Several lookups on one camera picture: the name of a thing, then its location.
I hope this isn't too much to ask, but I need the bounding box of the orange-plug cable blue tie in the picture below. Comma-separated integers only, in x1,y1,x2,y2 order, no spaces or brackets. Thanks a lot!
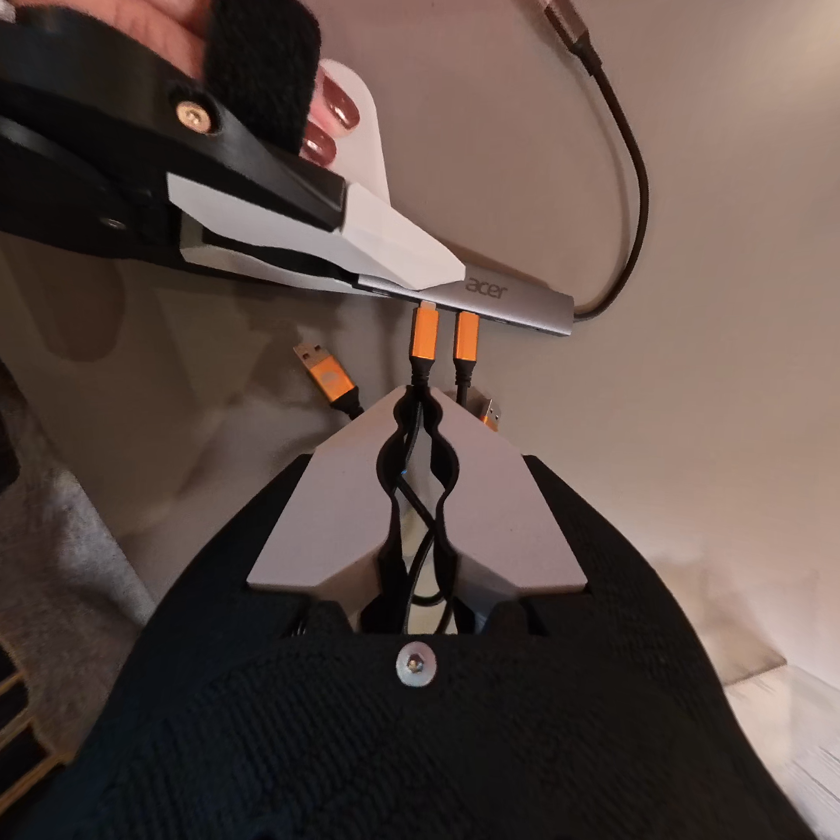
292,298,460,636

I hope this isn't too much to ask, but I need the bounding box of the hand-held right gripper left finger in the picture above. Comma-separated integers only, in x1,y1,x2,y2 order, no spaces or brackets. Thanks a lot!
246,385,411,632

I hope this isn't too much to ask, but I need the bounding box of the person's left hand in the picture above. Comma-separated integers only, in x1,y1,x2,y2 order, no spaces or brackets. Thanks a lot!
85,0,363,168

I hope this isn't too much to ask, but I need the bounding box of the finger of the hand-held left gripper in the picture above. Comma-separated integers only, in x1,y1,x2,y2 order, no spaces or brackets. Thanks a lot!
167,174,468,293
180,217,395,298

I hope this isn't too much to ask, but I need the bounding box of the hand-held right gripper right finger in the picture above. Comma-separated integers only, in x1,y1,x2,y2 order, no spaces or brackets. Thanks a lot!
427,387,589,632

